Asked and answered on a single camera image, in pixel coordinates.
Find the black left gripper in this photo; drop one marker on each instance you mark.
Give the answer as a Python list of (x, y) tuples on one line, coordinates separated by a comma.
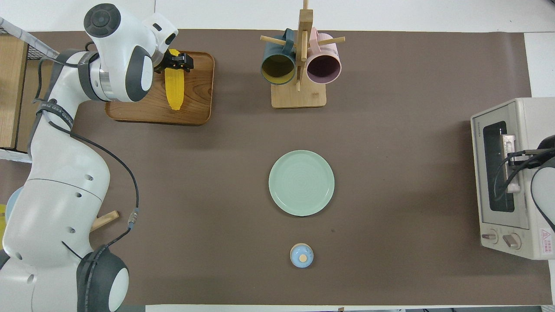
[(171, 64)]

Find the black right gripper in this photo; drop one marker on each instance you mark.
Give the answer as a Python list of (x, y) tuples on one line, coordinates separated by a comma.
[(529, 163)]

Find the yellow corn cob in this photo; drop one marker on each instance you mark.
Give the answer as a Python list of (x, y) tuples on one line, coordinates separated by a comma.
[(174, 91)]

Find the toaster oven glass door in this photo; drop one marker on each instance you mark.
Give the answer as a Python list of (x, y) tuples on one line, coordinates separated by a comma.
[(498, 130)]

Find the mint green plate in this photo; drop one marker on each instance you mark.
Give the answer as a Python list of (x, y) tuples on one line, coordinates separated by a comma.
[(301, 183)]

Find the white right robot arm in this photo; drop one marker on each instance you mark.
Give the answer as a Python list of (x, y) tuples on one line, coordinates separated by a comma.
[(547, 186)]

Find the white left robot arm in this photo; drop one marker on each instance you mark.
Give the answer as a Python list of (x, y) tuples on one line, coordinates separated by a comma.
[(56, 195)]

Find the white toaster oven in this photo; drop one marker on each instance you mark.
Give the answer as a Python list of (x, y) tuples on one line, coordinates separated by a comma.
[(522, 117)]

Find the brown wooden tray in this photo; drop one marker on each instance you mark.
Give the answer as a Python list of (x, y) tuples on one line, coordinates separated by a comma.
[(199, 99)]

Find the dark blue mug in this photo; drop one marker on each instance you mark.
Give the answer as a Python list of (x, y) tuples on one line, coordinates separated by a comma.
[(277, 69)]

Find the wooden mug rack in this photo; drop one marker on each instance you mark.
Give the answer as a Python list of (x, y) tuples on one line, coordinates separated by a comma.
[(299, 97)]

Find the pink mug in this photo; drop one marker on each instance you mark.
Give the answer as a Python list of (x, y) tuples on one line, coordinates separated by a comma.
[(324, 67)]

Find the brown table mat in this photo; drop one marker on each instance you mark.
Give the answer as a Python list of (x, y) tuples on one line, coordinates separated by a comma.
[(390, 130)]

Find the white checkered cloth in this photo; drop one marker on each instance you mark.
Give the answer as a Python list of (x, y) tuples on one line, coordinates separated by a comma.
[(30, 40)]

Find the wooden plate rack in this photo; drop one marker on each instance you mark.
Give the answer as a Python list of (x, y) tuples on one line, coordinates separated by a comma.
[(106, 219)]

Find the light blue plate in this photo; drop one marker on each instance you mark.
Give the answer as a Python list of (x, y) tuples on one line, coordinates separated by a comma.
[(13, 197)]

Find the yellow plate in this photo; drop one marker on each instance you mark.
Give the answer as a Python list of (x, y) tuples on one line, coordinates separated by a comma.
[(2, 221)]

